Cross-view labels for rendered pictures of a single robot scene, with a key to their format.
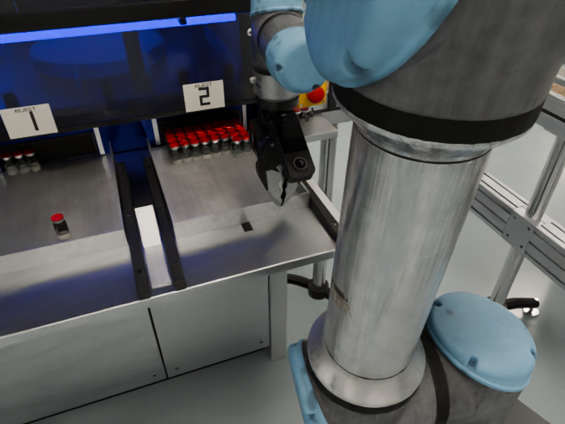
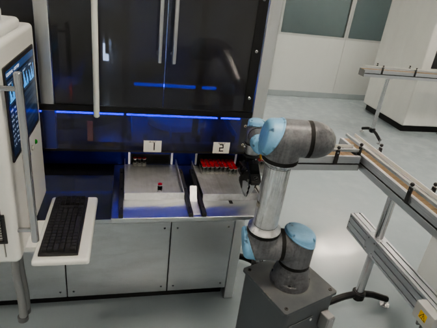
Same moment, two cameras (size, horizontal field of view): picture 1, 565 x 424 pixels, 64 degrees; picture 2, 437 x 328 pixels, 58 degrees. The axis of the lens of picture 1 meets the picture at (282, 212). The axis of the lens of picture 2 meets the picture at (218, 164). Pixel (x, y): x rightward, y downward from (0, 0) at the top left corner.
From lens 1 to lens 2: 0.98 m
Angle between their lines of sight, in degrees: 13
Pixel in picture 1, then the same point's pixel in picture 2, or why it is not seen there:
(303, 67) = not seen: hidden behind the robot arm
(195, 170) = (211, 177)
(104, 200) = (173, 182)
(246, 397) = (206, 312)
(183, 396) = (172, 304)
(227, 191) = (224, 188)
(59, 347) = (123, 254)
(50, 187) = (151, 174)
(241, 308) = (214, 257)
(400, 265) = (270, 192)
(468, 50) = (279, 153)
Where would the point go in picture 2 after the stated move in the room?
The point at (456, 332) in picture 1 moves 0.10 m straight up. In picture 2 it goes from (292, 229) to (297, 205)
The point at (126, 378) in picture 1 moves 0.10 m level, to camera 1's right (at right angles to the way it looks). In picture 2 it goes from (146, 284) to (163, 287)
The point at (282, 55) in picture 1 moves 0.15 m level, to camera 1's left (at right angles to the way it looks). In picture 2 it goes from (255, 142) to (217, 136)
